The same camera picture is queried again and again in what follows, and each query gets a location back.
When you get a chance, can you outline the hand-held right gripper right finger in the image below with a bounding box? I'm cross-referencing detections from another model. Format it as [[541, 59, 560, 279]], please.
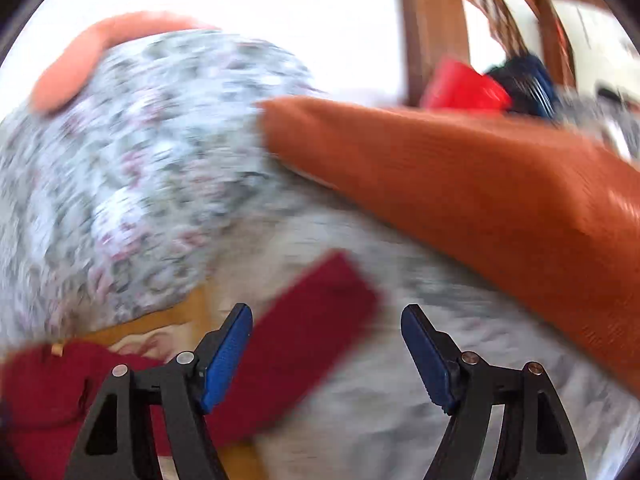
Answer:
[[400, 304, 588, 480]]

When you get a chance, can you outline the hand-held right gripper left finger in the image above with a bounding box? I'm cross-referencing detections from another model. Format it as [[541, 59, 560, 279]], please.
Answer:
[[64, 303, 254, 480]]

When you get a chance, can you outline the dark red garment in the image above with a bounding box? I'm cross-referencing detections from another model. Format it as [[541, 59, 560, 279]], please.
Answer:
[[0, 250, 381, 456]]

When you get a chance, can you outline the light grey mottled cloth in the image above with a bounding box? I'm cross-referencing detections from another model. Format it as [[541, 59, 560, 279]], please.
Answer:
[[197, 170, 640, 480]]

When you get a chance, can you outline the rust orange knitted garment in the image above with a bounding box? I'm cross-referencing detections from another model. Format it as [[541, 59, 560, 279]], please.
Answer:
[[257, 96, 640, 396]]

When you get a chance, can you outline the grey floral bedsheet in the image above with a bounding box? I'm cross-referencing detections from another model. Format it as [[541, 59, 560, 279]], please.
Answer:
[[0, 30, 326, 346]]

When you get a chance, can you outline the bright red cloth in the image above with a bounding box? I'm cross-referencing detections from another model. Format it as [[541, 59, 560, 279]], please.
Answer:
[[420, 57, 513, 116]]

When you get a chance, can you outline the navy blue cloth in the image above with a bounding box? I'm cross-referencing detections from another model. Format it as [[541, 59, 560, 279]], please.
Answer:
[[487, 54, 561, 121]]

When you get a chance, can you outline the grey patterned cloth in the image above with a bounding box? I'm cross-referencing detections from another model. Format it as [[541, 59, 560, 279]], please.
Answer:
[[560, 80, 640, 161]]

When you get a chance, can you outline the salmon pink pillow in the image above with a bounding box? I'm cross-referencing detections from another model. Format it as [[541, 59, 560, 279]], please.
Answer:
[[30, 10, 221, 113]]

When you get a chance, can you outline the wooden chair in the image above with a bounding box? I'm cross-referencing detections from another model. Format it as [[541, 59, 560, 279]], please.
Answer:
[[395, 0, 601, 106]]

